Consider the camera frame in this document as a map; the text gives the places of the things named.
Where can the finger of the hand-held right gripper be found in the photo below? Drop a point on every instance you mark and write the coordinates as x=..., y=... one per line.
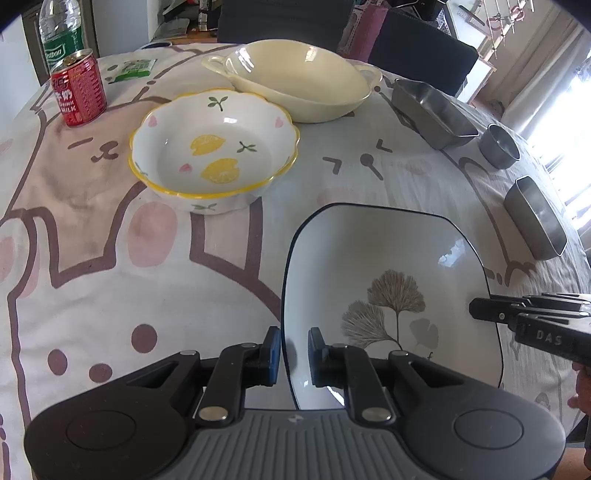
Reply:
x=494, y=310
x=563, y=303

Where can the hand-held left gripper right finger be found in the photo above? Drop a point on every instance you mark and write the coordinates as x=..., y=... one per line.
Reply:
x=316, y=357

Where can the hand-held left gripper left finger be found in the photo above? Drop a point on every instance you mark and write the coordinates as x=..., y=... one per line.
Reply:
x=272, y=357

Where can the rounded steel bowl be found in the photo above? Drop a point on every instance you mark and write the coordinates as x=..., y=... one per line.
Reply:
x=535, y=217

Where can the white square leaf-print plate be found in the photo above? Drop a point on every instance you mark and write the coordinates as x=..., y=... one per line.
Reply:
x=369, y=249

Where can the round steel cup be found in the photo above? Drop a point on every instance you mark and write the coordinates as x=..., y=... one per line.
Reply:
x=501, y=147

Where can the rectangular steel tray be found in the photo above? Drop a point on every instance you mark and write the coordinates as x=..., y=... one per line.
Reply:
x=429, y=101

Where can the white lemon-print scalloped bowl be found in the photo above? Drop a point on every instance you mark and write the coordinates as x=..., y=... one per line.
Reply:
x=184, y=152

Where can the person's right hand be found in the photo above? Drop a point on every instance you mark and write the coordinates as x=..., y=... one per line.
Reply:
x=585, y=392

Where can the bear-print tablecloth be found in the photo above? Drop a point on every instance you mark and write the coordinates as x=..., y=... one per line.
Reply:
x=92, y=277

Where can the dark grey chair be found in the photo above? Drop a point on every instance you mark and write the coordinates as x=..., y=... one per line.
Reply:
x=277, y=21
x=425, y=46

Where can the green packet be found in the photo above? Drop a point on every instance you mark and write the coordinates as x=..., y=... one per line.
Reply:
x=136, y=69

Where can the red drink can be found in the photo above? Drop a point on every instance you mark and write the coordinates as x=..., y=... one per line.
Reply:
x=78, y=92

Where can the clear water bottle green label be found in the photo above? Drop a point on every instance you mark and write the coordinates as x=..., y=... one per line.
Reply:
x=60, y=27

